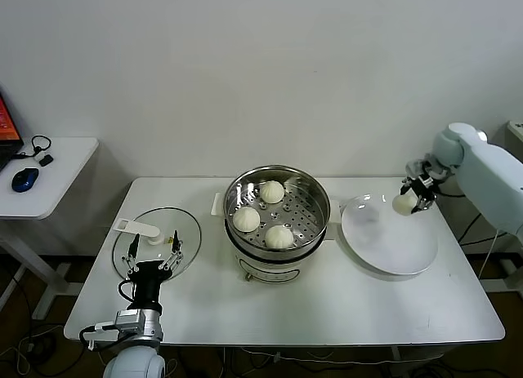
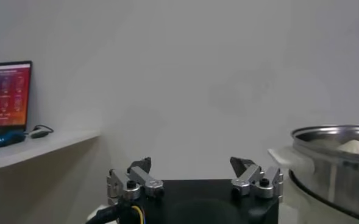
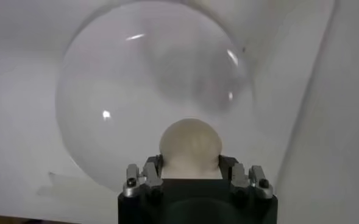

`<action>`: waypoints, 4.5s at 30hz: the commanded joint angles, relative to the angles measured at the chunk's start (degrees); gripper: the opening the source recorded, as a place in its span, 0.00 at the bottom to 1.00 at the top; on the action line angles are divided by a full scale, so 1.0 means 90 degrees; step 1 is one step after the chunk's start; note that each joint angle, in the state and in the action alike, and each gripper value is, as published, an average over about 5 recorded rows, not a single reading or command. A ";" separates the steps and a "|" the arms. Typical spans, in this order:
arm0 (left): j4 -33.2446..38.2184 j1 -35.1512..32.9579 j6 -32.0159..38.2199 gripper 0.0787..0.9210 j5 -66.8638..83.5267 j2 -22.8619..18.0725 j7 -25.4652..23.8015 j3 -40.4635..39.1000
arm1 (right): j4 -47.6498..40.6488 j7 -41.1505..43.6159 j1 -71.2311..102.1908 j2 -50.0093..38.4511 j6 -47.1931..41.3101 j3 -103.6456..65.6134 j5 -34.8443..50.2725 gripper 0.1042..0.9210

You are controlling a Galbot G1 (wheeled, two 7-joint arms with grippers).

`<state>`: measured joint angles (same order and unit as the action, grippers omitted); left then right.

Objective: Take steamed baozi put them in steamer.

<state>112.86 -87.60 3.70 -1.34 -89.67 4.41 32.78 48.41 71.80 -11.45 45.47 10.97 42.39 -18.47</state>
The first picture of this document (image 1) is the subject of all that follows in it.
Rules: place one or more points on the blue computer mouse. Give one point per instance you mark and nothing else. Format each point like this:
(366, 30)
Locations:
(24, 180)

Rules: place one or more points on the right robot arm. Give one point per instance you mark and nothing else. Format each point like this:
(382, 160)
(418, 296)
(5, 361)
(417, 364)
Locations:
(490, 170)

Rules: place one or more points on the white round plate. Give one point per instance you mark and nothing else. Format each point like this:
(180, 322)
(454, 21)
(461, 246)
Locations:
(388, 247)

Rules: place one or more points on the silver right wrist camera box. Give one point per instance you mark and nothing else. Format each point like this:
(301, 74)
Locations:
(414, 167)

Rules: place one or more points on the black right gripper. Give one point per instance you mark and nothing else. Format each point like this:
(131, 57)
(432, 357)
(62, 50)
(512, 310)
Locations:
(425, 184)

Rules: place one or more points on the white desk edge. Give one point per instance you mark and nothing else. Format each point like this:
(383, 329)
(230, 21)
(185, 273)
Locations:
(515, 130)

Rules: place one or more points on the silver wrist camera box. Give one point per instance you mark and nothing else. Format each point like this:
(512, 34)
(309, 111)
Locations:
(128, 321)
(414, 167)

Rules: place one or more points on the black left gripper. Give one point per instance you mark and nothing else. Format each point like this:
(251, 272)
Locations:
(147, 286)

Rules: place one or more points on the small black device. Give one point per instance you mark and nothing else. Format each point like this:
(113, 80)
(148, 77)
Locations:
(45, 161)

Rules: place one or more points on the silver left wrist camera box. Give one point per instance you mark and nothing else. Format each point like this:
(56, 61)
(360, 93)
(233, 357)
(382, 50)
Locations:
(128, 321)

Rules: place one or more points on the white steamed baozi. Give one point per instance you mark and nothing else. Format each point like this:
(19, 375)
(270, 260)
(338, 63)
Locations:
(246, 220)
(272, 192)
(402, 205)
(279, 237)

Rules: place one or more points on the black laptop with red screen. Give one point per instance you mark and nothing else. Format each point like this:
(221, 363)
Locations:
(6, 129)

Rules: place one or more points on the white electric cooker pot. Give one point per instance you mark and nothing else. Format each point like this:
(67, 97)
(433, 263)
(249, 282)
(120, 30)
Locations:
(265, 272)

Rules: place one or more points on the stainless steel steamer basket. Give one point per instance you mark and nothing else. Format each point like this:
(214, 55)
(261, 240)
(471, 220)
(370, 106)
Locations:
(302, 214)

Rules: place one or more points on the white side table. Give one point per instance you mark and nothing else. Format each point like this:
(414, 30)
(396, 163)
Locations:
(61, 182)

